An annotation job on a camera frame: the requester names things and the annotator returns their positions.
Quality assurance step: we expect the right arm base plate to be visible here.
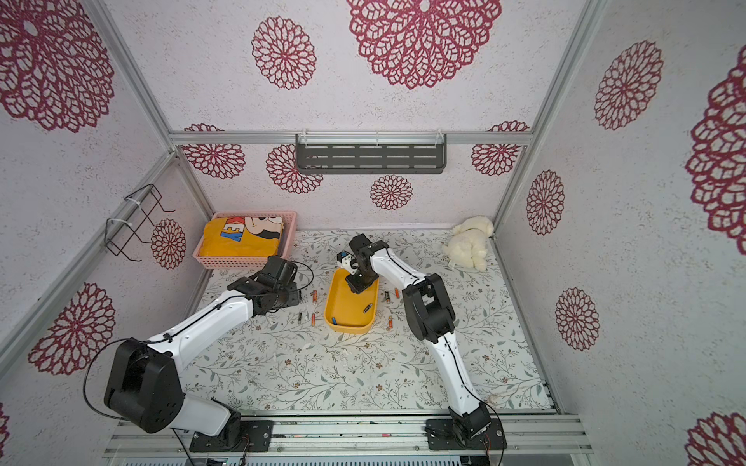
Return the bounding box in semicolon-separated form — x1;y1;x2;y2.
425;417;508;452

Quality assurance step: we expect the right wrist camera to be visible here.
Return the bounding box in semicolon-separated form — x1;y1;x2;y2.
336;250;357;274

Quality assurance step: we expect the yellow folded cartoon shirt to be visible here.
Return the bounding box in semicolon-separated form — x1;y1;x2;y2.
199;216;285;257

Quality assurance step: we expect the grey wall shelf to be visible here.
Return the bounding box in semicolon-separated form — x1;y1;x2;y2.
295;133;447;175

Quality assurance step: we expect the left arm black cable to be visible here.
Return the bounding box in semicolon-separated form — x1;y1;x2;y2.
82;260;316;466

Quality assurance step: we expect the floral table mat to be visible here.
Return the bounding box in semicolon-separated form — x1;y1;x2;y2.
182;230;554;414

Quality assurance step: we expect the yellow plastic storage box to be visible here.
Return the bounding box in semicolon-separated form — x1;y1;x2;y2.
324;269;379;335

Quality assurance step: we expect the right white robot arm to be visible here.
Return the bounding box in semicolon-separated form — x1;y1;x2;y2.
337;234;506;449

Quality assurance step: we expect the white plush toy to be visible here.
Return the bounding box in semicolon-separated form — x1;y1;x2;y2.
443;216;495;272

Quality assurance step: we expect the pink plastic basket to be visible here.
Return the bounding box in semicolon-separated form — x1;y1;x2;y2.
192;211;297;269

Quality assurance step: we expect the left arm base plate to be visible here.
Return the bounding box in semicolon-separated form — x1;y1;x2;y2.
188;421;275;454

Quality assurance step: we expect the black wire wall rack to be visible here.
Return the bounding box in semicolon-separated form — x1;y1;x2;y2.
103;184;175;263

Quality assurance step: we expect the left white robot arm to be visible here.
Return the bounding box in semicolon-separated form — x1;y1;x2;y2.
103;256;300;450

